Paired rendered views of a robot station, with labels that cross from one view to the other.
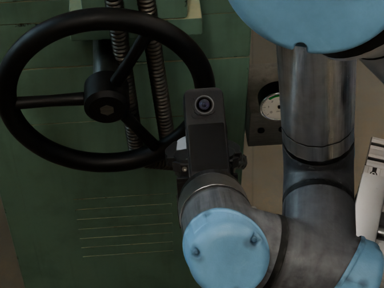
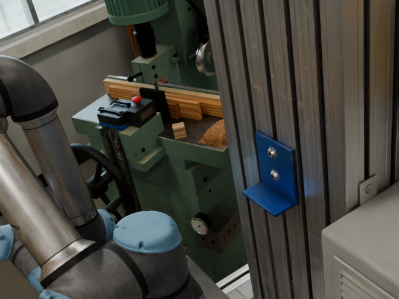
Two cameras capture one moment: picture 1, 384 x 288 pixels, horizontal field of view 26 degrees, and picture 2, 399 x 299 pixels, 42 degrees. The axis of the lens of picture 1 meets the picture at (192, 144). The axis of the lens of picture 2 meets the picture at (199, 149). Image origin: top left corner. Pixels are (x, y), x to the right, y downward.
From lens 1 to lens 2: 102 cm
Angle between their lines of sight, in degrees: 38
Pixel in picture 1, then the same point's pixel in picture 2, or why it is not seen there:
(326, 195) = not seen: hidden behind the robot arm
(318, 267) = (26, 263)
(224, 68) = (187, 199)
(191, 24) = (140, 166)
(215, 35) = (179, 180)
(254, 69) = (220, 207)
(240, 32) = (189, 181)
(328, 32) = not seen: outside the picture
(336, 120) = (64, 206)
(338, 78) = (54, 185)
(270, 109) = (195, 226)
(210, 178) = not seen: hidden behind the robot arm
